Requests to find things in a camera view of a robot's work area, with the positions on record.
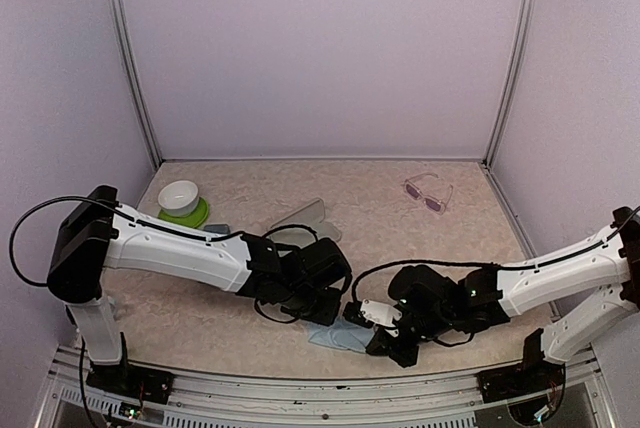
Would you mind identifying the white bowl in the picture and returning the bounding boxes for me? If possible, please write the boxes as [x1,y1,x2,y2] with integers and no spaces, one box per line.
[157,180,200,217]

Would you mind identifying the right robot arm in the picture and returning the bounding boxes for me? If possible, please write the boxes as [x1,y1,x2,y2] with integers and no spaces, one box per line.
[359,207,639,392]

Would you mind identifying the light blue cloth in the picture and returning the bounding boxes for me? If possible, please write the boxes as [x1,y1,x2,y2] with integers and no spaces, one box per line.
[308,318,374,354]

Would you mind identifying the grey-blue glasses case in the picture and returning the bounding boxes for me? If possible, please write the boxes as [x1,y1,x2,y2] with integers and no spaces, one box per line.
[203,223,231,236]

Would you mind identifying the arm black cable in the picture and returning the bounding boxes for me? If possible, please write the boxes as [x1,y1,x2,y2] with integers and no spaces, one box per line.
[351,205,640,307]
[8,196,321,289]

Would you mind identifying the front aluminium rail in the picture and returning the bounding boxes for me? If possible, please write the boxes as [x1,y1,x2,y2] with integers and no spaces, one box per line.
[47,345,609,428]

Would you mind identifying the green plate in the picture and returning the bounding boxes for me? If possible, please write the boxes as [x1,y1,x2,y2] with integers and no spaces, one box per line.
[158,197,209,229]

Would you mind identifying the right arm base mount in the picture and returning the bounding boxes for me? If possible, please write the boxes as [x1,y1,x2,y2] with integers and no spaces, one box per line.
[477,328,566,403]

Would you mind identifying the left aluminium corner post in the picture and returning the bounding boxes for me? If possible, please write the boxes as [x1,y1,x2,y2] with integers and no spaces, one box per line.
[108,0,164,171]

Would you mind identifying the purple lens pink sunglasses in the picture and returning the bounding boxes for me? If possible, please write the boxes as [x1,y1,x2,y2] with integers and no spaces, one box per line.
[402,172,454,215]

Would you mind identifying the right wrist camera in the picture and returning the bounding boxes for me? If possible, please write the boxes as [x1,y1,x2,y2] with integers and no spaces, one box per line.
[343,299,402,329]

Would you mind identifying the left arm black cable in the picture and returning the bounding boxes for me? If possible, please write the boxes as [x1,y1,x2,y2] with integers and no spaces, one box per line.
[8,196,321,289]

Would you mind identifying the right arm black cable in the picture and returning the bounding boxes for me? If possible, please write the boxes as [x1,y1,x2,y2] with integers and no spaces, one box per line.
[351,205,640,307]

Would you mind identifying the aluminium corner post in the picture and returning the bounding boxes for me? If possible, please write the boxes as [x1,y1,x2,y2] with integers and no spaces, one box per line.
[108,0,164,171]
[483,0,535,171]

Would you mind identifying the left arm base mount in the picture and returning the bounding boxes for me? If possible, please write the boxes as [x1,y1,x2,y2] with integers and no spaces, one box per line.
[86,333,175,405]

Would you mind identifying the pink glasses case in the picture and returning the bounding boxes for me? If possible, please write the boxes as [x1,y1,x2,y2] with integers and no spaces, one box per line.
[269,198,342,247]

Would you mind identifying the right aluminium corner post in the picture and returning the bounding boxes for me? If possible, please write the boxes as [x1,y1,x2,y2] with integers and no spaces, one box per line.
[483,0,535,171]

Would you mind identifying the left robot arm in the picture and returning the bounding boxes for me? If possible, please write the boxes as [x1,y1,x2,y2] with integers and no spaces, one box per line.
[46,185,352,393]

